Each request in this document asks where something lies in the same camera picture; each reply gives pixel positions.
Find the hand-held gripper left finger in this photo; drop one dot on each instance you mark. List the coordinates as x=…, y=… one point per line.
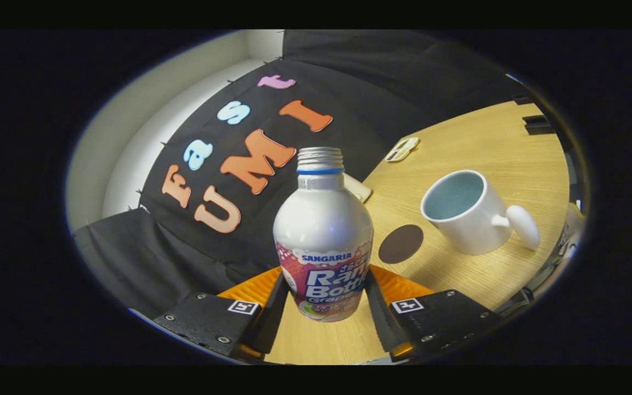
x=269, y=318

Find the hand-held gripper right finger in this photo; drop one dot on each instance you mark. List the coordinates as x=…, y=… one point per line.
x=382, y=318

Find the brown round coaster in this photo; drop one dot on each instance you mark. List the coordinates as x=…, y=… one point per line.
x=401, y=244

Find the silver juice bottle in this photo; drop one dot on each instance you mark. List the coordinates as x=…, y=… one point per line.
x=321, y=230

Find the white cup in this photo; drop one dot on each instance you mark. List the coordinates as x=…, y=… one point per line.
x=475, y=230

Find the black backdrop cloth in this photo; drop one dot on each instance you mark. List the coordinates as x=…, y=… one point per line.
x=184, y=258

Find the white toaster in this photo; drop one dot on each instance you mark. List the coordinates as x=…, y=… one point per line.
x=357, y=189

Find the white divided tray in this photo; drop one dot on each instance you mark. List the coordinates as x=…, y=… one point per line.
x=402, y=149

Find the wooden table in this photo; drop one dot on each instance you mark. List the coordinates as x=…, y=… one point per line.
x=513, y=164

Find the black table clamp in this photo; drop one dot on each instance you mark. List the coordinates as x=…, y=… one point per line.
x=538, y=125
x=523, y=100

